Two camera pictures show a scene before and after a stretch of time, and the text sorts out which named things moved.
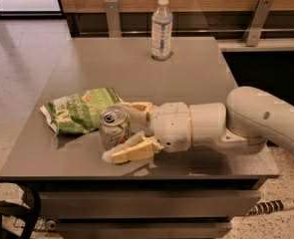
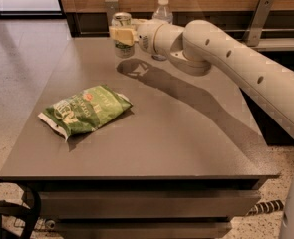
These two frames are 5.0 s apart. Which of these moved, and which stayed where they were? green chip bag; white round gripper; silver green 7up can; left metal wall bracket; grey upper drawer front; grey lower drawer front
Moved: white round gripper; silver green 7up can
Stayed: green chip bag; left metal wall bracket; grey upper drawer front; grey lower drawer front
